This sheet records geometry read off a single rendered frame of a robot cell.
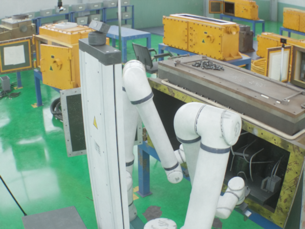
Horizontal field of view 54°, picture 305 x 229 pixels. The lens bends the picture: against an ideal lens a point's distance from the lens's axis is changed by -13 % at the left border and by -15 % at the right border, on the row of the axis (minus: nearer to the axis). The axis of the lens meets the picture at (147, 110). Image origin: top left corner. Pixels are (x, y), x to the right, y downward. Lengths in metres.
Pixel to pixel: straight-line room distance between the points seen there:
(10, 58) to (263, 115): 4.32
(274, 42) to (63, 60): 5.91
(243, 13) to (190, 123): 11.60
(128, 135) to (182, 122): 0.68
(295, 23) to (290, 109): 9.55
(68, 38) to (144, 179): 2.01
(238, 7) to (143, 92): 11.38
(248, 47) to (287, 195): 7.90
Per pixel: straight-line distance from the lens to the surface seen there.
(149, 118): 1.70
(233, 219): 3.12
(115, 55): 1.16
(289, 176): 1.92
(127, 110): 1.82
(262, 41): 8.92
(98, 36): 1.27
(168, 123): 2.90
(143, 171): 3.20
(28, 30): 7.00
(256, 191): 2.21
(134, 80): 1.64
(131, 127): 1.87
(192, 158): 1.41
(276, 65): 4.52
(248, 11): 12.61
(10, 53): 5.48
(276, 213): 2.09
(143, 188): 3.31
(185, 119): 1.24
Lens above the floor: 2.04
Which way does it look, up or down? 23 degrees down
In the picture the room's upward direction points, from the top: 1 degrees counter-clockwise
